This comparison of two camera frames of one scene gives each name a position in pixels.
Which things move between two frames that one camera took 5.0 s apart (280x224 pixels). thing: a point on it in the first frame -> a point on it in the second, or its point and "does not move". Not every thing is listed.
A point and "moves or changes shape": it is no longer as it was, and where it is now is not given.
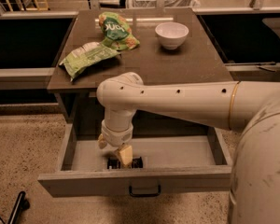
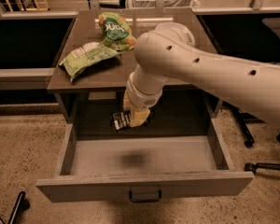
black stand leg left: [21, 204] does not move
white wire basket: [171, 1] does not move
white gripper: [116, 137] -> [142, 99]
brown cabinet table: [196, 61] does not move
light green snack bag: [77, 59] does not move
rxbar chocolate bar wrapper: [115, 162] moves or changes shape
